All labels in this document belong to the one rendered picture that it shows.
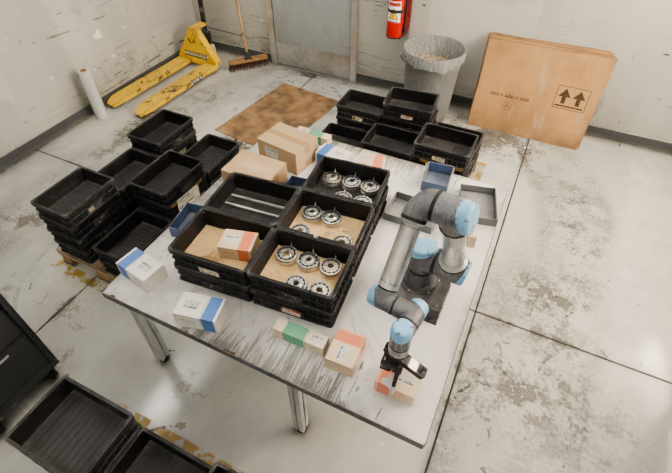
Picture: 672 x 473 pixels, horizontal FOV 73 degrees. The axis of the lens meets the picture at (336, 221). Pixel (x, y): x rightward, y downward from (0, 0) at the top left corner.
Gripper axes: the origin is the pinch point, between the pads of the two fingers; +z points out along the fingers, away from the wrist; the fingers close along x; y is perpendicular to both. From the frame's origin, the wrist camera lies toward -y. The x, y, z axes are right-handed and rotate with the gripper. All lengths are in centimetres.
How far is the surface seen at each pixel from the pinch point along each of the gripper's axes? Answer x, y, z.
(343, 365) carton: 4.5, 21.7, -0.4
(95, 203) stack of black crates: -39, 214, 24
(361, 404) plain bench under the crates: 12.7, 10.1, 7.1
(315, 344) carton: 0.4, 36.5, 1.0
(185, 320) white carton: 14, 93, 1
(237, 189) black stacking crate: -62, 117, -6
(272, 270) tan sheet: -21, 70, -6
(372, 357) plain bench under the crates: -7.6, 13.8, 7.1
